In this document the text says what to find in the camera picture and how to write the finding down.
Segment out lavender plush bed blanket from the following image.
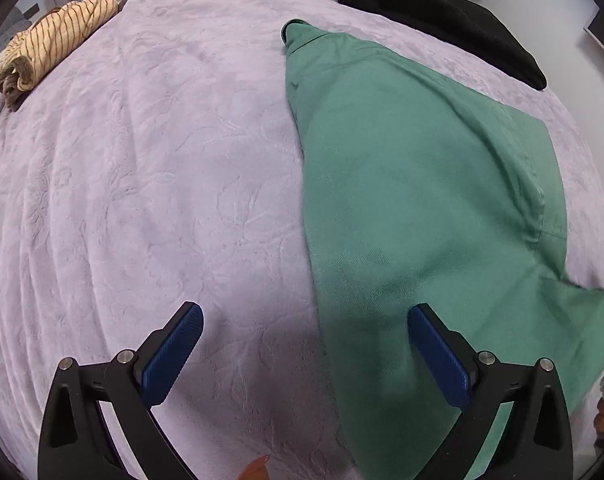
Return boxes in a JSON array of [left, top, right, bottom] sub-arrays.
[[0, 0, 604, 479]]

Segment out black folded garment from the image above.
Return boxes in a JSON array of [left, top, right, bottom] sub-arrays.
[[338, 0, 547, 91]]

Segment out beige striped folded garment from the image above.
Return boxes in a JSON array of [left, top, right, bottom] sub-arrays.
[[0, 0, 127, 110]]

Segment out green work jacket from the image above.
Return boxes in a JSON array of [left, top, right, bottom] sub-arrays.
[[282, 20, 604, 479]]

